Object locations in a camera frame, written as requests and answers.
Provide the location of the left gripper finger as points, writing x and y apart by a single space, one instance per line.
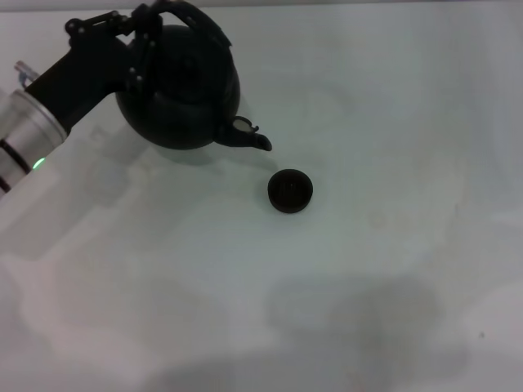
142 61
147 18

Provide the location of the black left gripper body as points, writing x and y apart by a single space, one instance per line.
81 73

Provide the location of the black round teapot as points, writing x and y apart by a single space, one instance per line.
188 102

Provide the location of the small dark teacup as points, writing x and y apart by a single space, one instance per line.
290 191

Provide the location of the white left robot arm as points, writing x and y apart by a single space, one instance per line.
20 134

